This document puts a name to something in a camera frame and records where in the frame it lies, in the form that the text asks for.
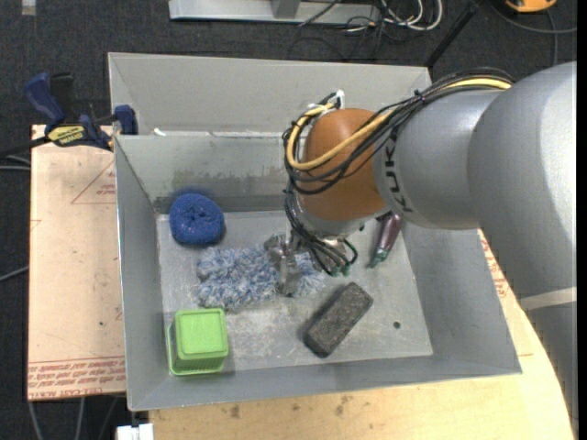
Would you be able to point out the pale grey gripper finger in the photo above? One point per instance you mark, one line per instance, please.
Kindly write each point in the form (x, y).
(292, 282)
(281, 277)

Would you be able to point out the blue and white woolly cloth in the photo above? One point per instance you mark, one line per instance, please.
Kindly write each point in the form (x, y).
(234, 278)

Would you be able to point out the grey metal bin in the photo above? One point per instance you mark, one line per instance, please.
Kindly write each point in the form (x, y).
(275, 337)

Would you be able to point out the dark green flat block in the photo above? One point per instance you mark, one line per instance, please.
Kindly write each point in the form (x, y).
(339, 319)

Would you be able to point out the blue round scrubber sponge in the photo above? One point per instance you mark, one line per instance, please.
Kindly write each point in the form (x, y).
(196, 220)

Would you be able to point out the green plastic cup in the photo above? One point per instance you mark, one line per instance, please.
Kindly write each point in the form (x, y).
(199, 337)

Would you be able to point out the purple toy eggplant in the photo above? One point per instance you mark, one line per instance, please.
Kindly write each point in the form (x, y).
(388, 238)

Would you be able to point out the brown cardboard board red print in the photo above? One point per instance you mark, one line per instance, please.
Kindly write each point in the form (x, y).
(73, 264)

